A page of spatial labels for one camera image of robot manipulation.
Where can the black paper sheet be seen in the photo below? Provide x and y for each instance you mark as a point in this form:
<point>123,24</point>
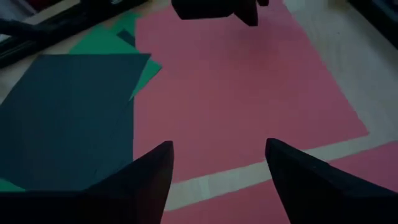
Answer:
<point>62,109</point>
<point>127,140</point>

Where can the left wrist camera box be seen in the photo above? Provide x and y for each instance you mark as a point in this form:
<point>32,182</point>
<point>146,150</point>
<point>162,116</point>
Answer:
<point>202,9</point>

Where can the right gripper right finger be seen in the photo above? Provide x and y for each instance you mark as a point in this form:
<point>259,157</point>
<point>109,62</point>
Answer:
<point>311,193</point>

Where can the green paper sheet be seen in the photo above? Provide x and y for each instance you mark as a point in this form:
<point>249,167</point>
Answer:
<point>102,40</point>
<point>9,186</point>

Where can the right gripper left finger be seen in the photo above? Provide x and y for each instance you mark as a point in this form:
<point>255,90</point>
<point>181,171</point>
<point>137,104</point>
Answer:
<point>124,199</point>

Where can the red paper sheet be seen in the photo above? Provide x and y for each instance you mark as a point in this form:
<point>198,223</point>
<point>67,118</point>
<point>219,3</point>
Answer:
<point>224,205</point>
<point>233,93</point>

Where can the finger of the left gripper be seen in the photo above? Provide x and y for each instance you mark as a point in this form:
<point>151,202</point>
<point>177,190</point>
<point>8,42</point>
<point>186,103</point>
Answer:
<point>248,14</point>

